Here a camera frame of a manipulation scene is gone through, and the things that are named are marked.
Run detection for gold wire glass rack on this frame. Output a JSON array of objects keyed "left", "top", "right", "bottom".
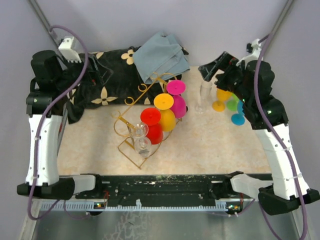
[{"left": 110, "top": 72, "right": 183, "bottom": 170}]

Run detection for clear wine glass back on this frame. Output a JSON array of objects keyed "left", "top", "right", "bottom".
[{"left": 195, "top": 81, "right": 213, "bottom": 114}]

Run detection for orange yellow wine glass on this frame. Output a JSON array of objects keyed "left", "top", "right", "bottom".
[{"left": 153, "top": 93, "right": 176, "bottom": 132}]

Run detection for clear wine glass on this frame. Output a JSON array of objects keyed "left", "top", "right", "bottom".
[
  {"left": 195, "top": 81, "right": 213, "bottom": 114},
  {"left": 134, "top": 137, "right": 152, "bottom": 158},
  {"left": 131, "top": 122, "right": 149, "bottom": 139}
]

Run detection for black cream flower blanket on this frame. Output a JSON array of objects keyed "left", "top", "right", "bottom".
[{"left": 65, "top": 46, "right": 190, "bottom": 125}]

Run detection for red wine glass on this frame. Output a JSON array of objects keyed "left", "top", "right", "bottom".
[{"left": 140, "top": 107, "right": 164, "bottom": 145}]

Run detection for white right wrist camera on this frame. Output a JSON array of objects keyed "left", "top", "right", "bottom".
[{"left": 236, "top": 38, "right": 263, "bottom": 67}]

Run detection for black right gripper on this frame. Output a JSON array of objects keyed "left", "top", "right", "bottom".
[{"left": 198, "top": 51, "right": 251, "bottom": 104}]

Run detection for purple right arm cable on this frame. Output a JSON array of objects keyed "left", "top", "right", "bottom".
[{"left": 253, "top": 33, "right": 308, "bottom": 240}]

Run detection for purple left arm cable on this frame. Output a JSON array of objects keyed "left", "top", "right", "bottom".
[{"left": 26, "top": 24, "right": 90, "bottom": 221}]

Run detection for grey blue folded cloth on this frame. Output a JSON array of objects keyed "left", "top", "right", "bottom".
[{"left": 133, "top": 31, "right": 190, "bottom": 85}]

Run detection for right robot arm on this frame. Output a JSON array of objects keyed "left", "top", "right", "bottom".
[{"left": 198, "top": 51, "right": 320, "bottom": 216}]

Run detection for magenta wine glass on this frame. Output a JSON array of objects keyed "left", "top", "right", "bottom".
[{"left": 166, "top": 80, "right": 187, "bottom": 119}]

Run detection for green wine glass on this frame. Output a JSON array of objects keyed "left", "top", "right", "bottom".
[{"left": 226, "top": 94, "right": 239, "bottom": 112}]

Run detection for blue wine glass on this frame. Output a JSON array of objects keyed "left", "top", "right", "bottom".
[{"left": 231, "top": 101, "right": 245, "bottom": 126}]

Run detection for clear wine glass front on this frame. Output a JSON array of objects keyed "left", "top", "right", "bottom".
[{"left": 134, "top": 137, "right": 152, "bottom": 158}]

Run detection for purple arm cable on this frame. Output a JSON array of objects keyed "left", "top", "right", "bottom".
[
  {"left": 26, "top": 24, "right": 90, "bottom": 221},
  {"left": 253, "top": 33, "right": 308, "bottom": 240}
]

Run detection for clear wine glass middle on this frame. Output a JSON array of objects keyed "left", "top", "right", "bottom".
[{"left": 131, "top": 122, "right": 149, "bottom": 139}]

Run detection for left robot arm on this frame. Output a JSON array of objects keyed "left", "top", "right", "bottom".
[{"left": 16, "top": 50, "right": 113, "bottom": 200}]

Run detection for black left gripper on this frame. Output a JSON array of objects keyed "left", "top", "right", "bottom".
[{"left": 55, "top": 53, "right": 113, "bottom": 93}]

